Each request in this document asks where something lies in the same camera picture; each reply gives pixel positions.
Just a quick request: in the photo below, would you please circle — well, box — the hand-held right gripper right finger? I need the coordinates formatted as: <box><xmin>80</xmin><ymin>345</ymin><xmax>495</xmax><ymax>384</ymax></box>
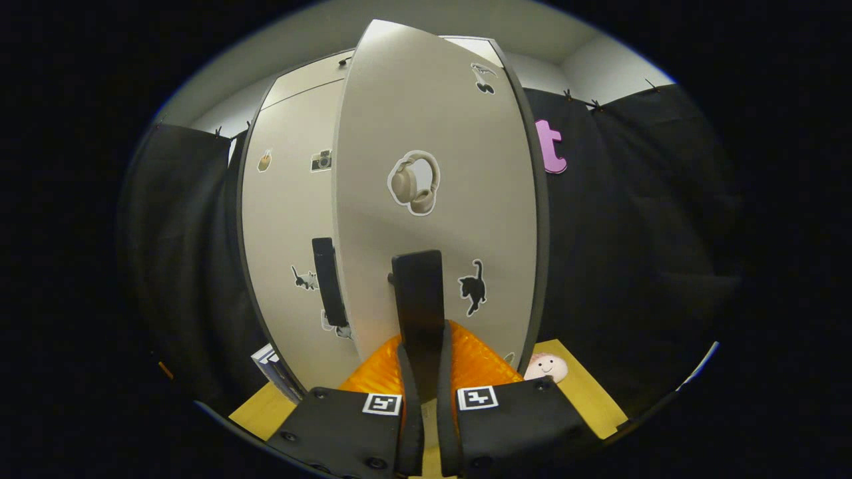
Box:
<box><xmin>436</xmin><ymin>321</ymin><xmax>604</xmax><ymax>479</ymax></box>

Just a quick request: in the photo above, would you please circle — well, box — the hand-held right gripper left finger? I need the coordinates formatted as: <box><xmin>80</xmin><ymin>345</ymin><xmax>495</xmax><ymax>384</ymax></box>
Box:
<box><xmin>266</xmin><ymin>335</ymin><xmax>425</xmax><ymax>479</ymax></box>

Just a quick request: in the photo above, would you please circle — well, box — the beige double-door shoe cabinet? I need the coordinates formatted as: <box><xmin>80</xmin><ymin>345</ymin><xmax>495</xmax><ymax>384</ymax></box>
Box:
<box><xmin>226</xmin><ymin>19</ymin><xmax>550</xmax><ymax>403</ymax></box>

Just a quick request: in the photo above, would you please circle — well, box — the beige cabinet door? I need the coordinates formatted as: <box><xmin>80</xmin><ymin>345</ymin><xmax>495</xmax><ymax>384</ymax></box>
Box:
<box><xmin>240</xmin><ymin>80</ymin><xmax>363</xmax><ymax>393</ymax></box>
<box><xmin>333</xmin><ymin>19</ymin><xmax>538</xmax><ymax>403</ymax></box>

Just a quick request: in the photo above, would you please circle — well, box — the beige cabinet drawer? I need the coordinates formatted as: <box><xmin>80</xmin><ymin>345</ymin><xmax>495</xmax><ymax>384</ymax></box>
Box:
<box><xmin>258</xmin><ymin>37</ymin><xmax>499</xmax><ymax>112</ymax></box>

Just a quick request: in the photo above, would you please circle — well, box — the pink smiling plush toy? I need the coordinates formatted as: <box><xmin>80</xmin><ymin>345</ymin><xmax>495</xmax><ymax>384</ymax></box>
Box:
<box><xmin>524</xmin><ymin>353</ymin><xmax>568</xmax><ymax>385</ymax></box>

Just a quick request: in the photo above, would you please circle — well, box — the dark grey small box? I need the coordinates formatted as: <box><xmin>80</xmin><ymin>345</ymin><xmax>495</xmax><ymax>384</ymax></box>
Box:
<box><xmin>270</xmin><ymin>356</ymin><xmax>305</xmax><ymax>404</ymax></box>

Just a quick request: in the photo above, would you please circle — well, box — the black backdrop cloth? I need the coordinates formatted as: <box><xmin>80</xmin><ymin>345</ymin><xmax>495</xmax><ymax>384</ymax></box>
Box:
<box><xmin>116</xmin><ymin>83</ymin><xmax>743</xmax><ymax>426</ymax></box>

